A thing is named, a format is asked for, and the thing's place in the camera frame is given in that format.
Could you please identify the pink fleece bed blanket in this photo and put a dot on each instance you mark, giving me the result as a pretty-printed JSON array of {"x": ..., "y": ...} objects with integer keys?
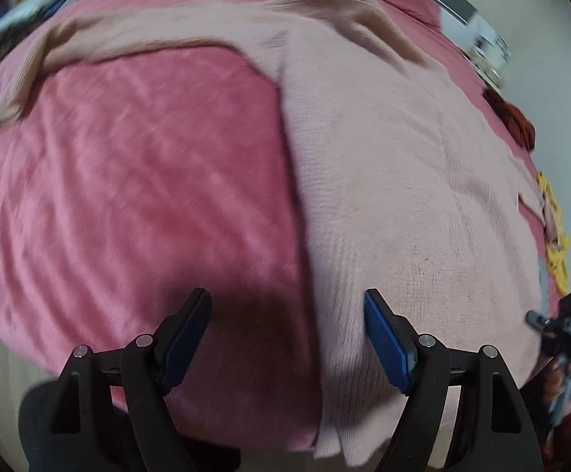
[{"x": 118, "y": 182}]

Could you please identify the yellow knit garment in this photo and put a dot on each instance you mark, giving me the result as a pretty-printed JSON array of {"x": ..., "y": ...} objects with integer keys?
[{"x": 556, "y": 236}]

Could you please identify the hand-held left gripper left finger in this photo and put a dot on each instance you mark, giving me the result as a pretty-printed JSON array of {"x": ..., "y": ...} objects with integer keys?
[{"x": 187, "y": 349}]

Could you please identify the dark red garment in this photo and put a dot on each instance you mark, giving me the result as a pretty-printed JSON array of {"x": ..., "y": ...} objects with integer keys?
[{"x": 514, "y": 118}]

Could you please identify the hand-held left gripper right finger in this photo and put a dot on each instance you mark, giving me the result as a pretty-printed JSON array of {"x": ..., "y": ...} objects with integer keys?
[{"x": 388, "y": 349}]

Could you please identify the light pink knit sweater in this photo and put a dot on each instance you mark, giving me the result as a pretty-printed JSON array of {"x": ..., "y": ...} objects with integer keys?
[{"x": 388, "y": 182}]

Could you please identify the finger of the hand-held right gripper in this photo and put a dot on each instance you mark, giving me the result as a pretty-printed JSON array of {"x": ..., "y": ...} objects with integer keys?
[{"x": 541, "y": 319}]

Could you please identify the silver pillow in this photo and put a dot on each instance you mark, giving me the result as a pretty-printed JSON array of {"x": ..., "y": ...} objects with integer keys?
[{"x": 24, "y": 12}]

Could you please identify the white flower print nightstand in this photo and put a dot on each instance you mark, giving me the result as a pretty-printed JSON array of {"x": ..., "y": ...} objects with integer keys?
[{"x": 489, "y": 56}]

